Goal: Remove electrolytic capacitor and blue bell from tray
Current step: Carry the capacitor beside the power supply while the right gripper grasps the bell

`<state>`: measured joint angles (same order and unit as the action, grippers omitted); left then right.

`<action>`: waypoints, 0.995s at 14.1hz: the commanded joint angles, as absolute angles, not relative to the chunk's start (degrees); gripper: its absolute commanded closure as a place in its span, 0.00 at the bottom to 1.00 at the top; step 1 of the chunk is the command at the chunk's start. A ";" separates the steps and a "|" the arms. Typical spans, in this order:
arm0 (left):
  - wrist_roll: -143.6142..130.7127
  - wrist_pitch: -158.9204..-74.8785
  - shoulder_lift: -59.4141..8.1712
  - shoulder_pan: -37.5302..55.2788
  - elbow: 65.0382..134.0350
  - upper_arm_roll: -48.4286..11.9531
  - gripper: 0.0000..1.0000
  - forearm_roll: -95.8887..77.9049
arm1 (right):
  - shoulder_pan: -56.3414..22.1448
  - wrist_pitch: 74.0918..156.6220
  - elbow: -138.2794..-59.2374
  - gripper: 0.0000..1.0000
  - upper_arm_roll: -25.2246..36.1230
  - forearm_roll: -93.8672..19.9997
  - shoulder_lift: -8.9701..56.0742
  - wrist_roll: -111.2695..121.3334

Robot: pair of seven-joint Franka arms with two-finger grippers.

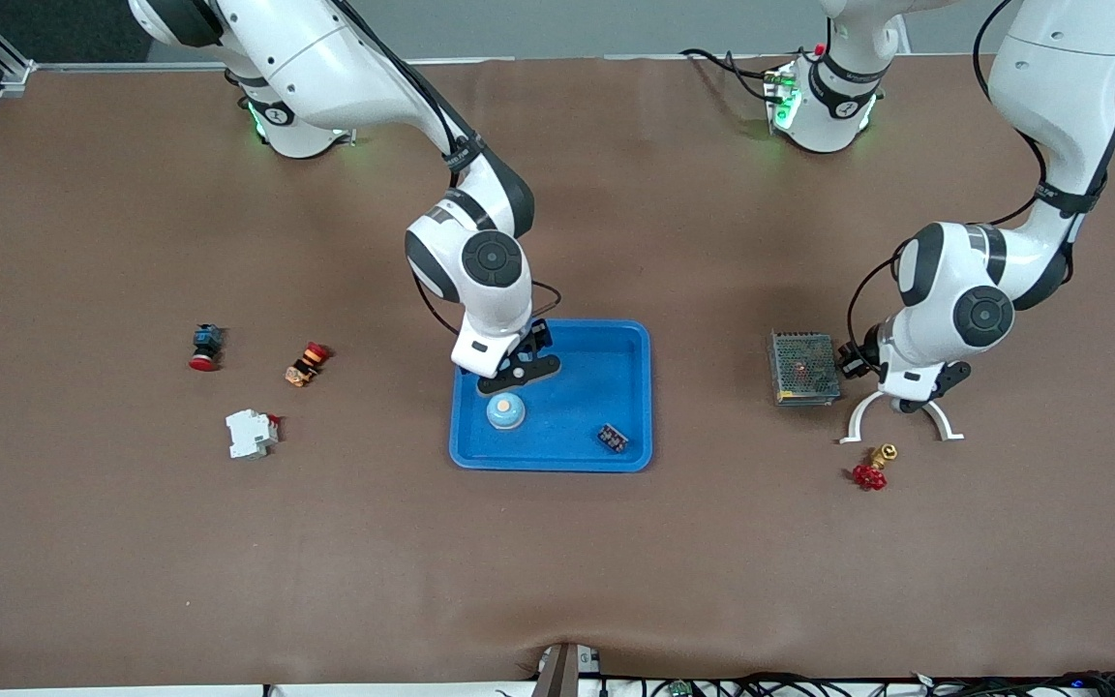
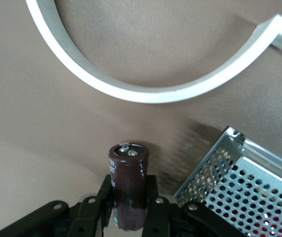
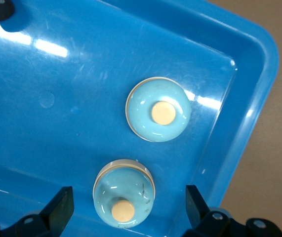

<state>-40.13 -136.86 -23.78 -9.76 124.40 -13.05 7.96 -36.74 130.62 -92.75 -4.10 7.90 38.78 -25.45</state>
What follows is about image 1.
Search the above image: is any blue call bell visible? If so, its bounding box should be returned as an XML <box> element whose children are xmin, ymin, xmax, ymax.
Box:
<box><xmin>486</xmin><ymin>392</ymin><xmax>527</xmax><ymax>432</ymax></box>

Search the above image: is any red emergency stop button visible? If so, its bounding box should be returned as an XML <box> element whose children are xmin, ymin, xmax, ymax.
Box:
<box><xmin>188</xmin><ymin>323</ymin><xmax>226</xmax><ymax>373</ymax></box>

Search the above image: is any aluminium table edge rail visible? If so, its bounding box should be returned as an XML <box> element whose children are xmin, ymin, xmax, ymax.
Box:
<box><xmin>30</xmin><ymin>53</ymin><xmax>1004</xmax><ymax>74</ymax></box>

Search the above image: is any orange red selector switch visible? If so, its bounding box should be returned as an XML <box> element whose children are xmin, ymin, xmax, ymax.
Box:
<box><xmin>285</xmin><ymin>341</ymin><xmax>332</xmax><ymax>389</ymax></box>

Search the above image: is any brass valve red handwheel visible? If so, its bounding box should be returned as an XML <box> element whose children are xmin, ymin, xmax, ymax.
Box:
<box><xmin>851</xmin><ymin>443</ymin><xmax>900</xmax><ymax>493</ymax></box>

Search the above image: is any white semicircular pipe clamp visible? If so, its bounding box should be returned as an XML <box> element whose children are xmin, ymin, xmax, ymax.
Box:
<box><xmin>837</xmin><ymin>387</ymin><xmax>966</xmax><ymax>445</ymax></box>

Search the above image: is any black base cable bundle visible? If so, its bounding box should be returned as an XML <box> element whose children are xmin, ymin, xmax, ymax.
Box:
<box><xmin>679</xmin><ymin>44</ymin><xmax>796</xmax><ymax>109</ymax></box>

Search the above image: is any white circuit breaker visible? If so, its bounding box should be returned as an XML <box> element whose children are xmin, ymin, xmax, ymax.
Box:
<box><xmin>225</xmin><ymin>408</ymin><xmax>283</xmax><ymax>461</ymax></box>

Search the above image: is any metal mesh power supply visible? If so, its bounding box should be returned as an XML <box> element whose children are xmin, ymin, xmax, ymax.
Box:
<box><xmin>768</xmin><ymin>329</ymin><xmax>842</xmax><ymax>409</ymax></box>

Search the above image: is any brown table cover mat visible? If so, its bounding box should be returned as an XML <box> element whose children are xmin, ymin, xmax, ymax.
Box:
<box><xmin>0</xmin><ymin>53</ymin><xmax>1115</xmax><ymax>690</ymax></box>

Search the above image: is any blue plastic tray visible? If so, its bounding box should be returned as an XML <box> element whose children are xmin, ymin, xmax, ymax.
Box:
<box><xmin>448</xmin><ymin>318</ymin><xmax>654</xmax><ymax>473</ymax></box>

